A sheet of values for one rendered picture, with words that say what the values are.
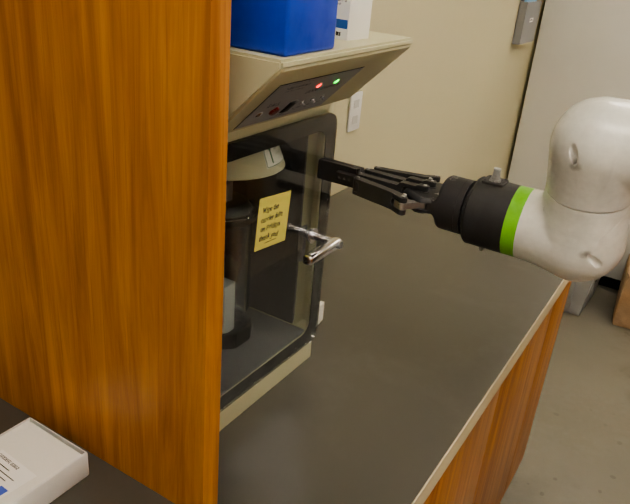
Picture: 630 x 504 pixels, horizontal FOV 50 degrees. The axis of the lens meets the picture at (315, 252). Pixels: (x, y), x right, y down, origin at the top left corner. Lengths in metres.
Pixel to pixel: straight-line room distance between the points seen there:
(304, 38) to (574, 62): 3.10
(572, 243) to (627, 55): 2.92
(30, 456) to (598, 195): 0.77
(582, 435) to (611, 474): 0.20
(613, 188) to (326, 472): 0.54
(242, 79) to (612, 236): 0.46
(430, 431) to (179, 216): 0.57
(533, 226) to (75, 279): 0.57
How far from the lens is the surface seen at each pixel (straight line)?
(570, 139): 0.80
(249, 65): 0.72
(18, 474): 0.97
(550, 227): 0.86
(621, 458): 2.80
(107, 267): 0.83
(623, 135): 0.79
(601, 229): 0.84
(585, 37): 3.76
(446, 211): 0.91
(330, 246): 1.01
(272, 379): 1.14
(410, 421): 1.12
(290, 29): 0.72
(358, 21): 0.90
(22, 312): 1.02
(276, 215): 0.95
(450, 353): 1.30
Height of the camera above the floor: 1.63
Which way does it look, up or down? 25 degrees down
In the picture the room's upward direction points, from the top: 5 degrees clockwise
